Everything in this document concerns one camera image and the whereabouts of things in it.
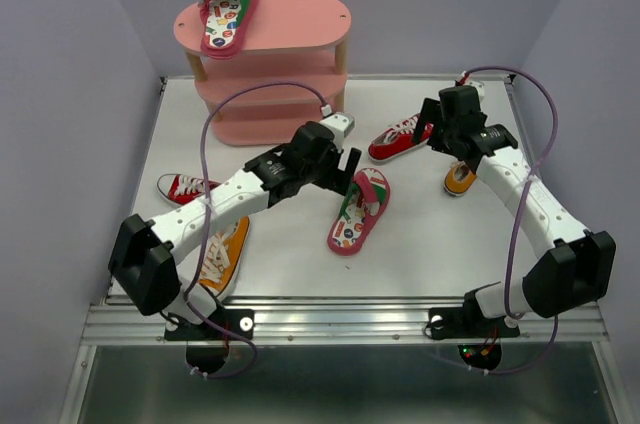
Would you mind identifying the pink sandal one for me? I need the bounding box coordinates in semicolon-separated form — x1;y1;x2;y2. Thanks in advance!
327;167;391;256
198;0;260;60

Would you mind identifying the red sneaker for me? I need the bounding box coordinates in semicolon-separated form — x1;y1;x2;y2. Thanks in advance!
368;114;433;164
156;173;205;206

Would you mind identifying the orange sneaker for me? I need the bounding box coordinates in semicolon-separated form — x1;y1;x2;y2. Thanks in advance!
443;161;476;197
199;217;250;301

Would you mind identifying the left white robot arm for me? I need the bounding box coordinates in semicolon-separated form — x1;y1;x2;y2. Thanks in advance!
108;113;361;316

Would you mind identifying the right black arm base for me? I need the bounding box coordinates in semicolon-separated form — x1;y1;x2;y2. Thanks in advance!
422;291;520;374

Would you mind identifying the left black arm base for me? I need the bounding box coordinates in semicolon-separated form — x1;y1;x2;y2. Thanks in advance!
163;308;258;380

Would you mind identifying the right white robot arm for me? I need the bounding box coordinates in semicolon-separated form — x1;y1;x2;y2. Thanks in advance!
414;85;616;334

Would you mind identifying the pink three-tier shoe shelf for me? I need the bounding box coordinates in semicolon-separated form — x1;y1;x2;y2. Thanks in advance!
173;0;351;146

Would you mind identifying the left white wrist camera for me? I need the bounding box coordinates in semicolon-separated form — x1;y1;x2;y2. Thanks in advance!
320;112;355;141

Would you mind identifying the aluminium mounting rail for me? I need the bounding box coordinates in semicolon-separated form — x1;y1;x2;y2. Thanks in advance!
82;295;612;345

